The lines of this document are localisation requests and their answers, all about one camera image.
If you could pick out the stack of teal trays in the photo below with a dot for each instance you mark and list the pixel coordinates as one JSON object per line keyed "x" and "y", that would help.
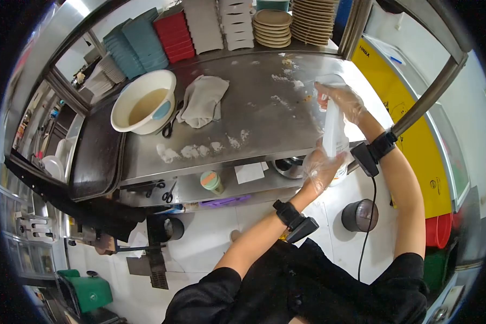
{"x": 135, "y": 44}

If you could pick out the large stack of tan plates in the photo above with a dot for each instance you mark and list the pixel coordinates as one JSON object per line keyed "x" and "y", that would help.
{"x": 314, "y": 22}

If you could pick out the black hand tool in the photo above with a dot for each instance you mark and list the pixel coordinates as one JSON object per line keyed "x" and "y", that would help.
{"x": 145, "y": 187}

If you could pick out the grey cloth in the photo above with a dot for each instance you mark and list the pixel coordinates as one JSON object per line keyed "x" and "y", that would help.
{"x": 202, "y": 101}

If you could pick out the person's right hand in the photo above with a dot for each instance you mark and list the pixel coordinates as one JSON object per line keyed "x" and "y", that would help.
{"x": 348, "y": 103}

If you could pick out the black round bin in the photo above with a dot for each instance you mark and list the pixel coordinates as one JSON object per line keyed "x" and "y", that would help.
{"x": 358, "y": 215}

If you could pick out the blue scoop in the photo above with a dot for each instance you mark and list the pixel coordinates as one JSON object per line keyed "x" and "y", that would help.
{"x": 162, "y": 110}

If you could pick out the stack of white plates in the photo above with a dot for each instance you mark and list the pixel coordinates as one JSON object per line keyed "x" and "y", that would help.
{"x": 105, "y": 75}

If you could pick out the stack of grey trays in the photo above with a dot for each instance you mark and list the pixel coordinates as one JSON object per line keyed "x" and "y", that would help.
{"x": 202, "y": 26}

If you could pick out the white bowl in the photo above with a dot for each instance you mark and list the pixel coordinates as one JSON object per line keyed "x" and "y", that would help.
{"x": 53, "y": 167}

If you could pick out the black wrist band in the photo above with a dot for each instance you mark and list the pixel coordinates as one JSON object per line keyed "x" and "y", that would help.
{"x": 295, "y": 220}
{"x": 374, "y": 152}

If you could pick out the steel pot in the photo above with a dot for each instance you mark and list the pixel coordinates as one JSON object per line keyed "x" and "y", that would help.
{"x": 289, "y": 168}

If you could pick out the green plastic box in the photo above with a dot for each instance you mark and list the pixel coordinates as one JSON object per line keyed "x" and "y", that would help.
{"x": 90, "y": 291}

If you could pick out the black scissors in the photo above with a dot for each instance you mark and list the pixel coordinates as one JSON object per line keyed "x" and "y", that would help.
{"x": 169, "y": 128}
{"x": 169, "y": 196}

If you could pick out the white spray bottle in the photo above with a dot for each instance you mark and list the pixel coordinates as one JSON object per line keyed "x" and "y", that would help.
{"x": 334, "y": 133}

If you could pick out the green lidded cup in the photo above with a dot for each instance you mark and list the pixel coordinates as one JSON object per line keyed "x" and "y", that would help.
{"x": 210, "y": 181}

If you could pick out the red bucket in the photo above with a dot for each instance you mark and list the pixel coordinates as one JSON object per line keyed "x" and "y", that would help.
{"x": 438, "y": 231}

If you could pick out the dark brown tray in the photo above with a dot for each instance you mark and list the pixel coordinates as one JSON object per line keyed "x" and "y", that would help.
{"x": 95, "y": 158}

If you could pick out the person's left hand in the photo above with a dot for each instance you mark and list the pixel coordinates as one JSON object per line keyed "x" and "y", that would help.
{"x": 318, "y": 170}

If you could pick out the stack of white trays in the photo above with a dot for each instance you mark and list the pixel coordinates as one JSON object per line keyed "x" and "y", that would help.
{"x": 237, "y": 24}

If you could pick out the steel drawer cabinet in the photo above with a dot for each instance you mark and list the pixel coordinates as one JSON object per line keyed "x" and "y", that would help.
{"x": 28, "y": 235}

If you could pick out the purple plastic tool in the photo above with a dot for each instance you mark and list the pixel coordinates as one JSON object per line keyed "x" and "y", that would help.
{"x": 224, "y": 201}

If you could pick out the small stack of tan plates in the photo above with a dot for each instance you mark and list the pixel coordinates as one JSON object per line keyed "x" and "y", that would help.
{"x": 272, "y": 24}

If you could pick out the person's right fingers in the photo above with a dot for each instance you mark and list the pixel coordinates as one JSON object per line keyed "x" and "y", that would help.
{"x": 324, "y": 92}

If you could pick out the white plastic basin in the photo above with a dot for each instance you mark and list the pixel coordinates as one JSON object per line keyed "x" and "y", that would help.
{"x": 123, "y": 113}

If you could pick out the person's body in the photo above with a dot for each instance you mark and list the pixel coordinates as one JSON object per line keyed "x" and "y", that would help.
{"x": 307, "y": 291}

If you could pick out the green bucket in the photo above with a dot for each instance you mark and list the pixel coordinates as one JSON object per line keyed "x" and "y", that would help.
{"x": 434, "y": 269}

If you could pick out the black pot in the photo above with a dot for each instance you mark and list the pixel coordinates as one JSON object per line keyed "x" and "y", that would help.
{"x": 174, "y": 229}

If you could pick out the yellow chest freezer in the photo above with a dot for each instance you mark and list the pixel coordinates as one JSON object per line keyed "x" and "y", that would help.
{"x": 421, "y": 145}

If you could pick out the stack of red trays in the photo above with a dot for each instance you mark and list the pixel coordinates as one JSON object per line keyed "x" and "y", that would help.
{"x": 174, "y": 36}

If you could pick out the person's left fingers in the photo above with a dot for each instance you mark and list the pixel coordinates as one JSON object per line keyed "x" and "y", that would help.
{"x": 337, "y": 161}

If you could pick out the white paper sheet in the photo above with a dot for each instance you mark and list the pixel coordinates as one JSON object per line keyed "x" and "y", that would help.
{"x": 249, "y": 173}

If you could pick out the stack of teal bowls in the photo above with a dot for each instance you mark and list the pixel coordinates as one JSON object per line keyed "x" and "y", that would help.
{"x": 272, "y": 5}

